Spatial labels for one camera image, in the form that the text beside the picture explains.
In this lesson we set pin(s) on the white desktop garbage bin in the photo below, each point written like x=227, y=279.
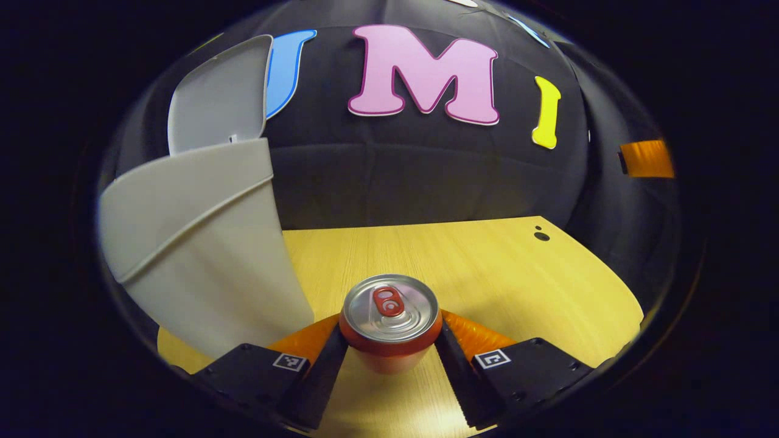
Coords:
x=201, y=243

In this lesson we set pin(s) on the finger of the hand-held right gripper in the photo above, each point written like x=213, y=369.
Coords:
x=648, y=159

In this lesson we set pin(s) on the wooden desktop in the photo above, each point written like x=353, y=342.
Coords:
x=487, y=274

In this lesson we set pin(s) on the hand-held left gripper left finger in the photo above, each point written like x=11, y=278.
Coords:
x=325, y=377

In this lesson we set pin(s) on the red pop can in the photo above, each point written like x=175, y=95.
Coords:
x=389, y=328

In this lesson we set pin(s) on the black backdrop cloth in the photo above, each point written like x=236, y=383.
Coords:
x=365, y=176

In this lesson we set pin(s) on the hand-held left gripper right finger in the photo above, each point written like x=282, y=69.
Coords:
x=456, y=377

